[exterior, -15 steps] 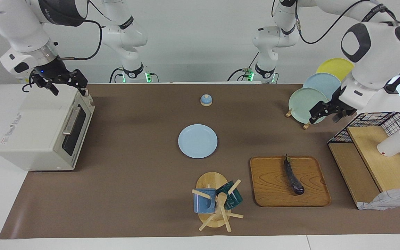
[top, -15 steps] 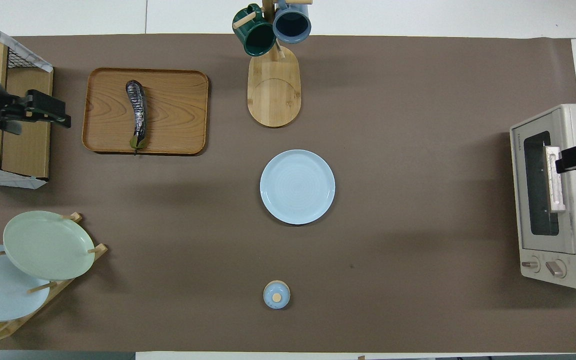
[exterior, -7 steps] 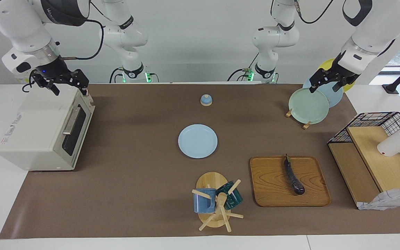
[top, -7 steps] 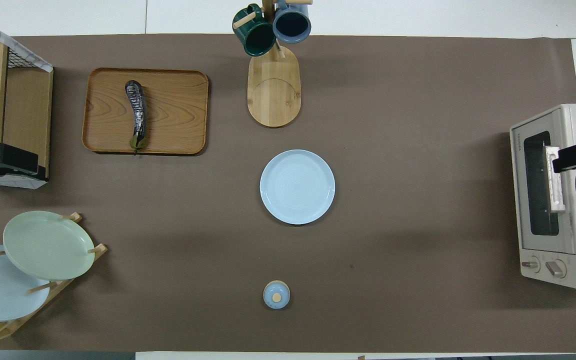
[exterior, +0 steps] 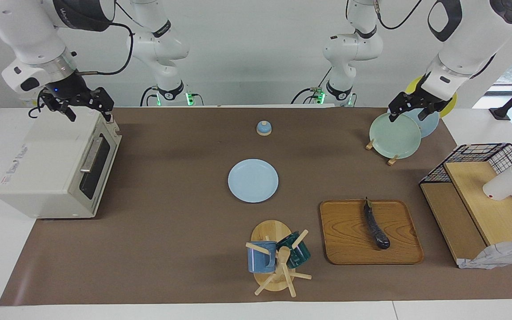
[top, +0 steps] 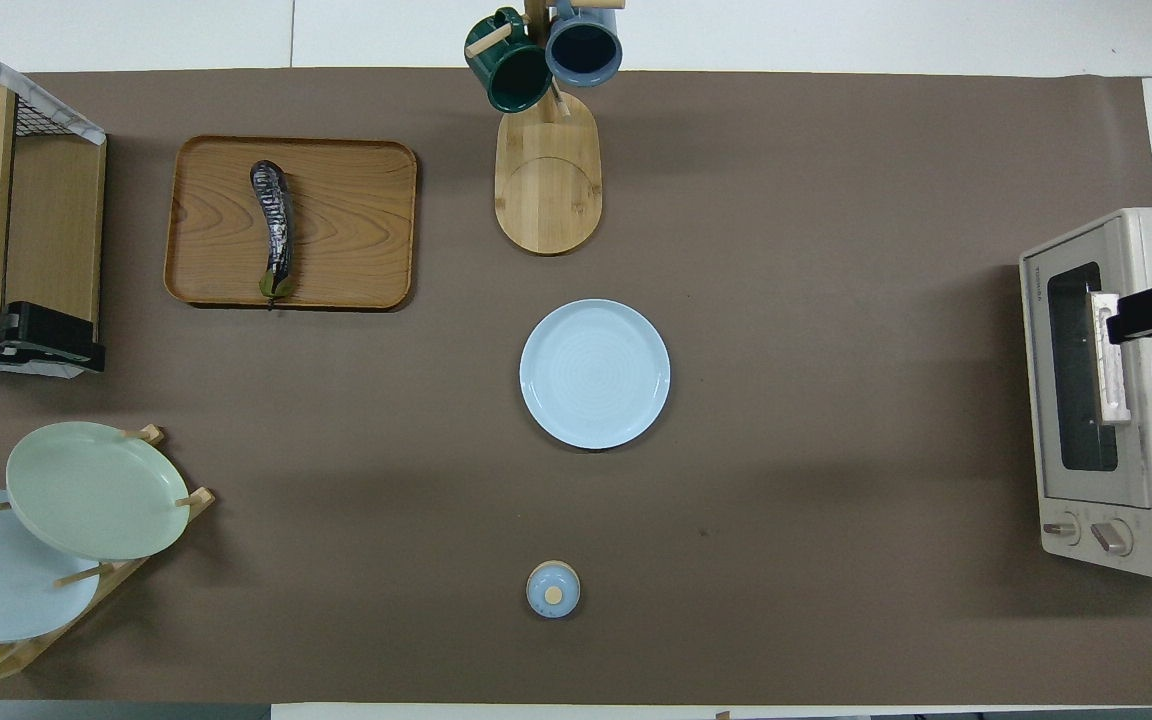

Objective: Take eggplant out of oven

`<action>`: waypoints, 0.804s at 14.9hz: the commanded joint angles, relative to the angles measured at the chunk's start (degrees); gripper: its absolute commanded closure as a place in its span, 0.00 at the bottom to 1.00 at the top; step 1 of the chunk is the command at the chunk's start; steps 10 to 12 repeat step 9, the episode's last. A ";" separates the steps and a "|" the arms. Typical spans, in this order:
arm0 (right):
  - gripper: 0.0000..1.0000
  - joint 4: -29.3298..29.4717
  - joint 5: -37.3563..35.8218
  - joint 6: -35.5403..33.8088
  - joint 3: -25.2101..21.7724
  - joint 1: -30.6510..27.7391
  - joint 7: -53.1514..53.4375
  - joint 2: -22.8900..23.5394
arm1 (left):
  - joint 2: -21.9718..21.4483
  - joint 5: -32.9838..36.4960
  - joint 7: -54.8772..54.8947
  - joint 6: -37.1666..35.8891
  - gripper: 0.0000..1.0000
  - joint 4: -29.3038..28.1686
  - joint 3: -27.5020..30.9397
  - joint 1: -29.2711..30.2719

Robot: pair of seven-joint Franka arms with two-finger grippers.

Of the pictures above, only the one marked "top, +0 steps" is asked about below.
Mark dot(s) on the dark purple eggplant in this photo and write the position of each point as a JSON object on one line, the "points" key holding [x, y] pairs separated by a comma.
{"points": [[274, 215]]}

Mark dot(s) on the light blue serving plate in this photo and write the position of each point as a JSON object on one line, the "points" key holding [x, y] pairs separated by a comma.
{"points": [[594, 375]]}

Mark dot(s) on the oven control knob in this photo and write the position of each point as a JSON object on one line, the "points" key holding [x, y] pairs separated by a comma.
{"points": [[1061, 528], [1111, 537]]}

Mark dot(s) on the pale green plate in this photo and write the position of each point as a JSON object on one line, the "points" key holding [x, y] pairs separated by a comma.
{"points": [[96, 490]]}

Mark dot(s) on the wooden plate rack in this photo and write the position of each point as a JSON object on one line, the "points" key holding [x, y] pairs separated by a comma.
{"points": [[126, 575]]}

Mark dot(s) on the rectangular wooden tray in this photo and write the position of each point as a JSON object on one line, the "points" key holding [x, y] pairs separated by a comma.
{"points": [[356, 222]]}

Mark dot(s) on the large brown table mat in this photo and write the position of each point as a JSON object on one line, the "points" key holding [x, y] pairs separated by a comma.
{"points": [[736, 200]]}

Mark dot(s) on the wooden mug tree stand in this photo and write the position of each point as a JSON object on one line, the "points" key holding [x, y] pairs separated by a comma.
{"points": [[548, 190]]}

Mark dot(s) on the dark green mug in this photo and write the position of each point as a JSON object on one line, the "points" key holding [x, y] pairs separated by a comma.
{"points": [[508, 72]]}

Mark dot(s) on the small blue lidded jar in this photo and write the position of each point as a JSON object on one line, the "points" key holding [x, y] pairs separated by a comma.
{"points": [[553, 590]]}

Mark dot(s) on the blue mug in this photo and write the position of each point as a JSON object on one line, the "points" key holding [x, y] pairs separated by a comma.
{"points": [[584, 48]]}

